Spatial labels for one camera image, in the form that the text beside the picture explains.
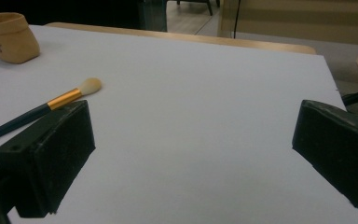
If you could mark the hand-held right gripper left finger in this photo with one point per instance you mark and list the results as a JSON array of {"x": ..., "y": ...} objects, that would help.
[{"x": 48, "y": 161}]

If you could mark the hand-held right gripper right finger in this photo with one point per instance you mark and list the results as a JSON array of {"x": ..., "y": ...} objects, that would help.
[{"x": 338, "y": 149}]

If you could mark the makeup brush with gold ferrule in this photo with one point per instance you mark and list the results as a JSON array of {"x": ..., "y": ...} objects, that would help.
[{"x": 63, "y": 98}]

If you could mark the tan fabric pouch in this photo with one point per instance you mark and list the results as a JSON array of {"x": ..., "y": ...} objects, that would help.
[{"x": 11, "y": 39}]

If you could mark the white table mat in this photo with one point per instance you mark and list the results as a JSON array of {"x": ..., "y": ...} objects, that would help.
[{"x": 186, "y": 124}]

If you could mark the chair legs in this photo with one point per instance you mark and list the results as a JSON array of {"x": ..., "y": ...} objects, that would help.
[{"x": 199, "y": 4}]

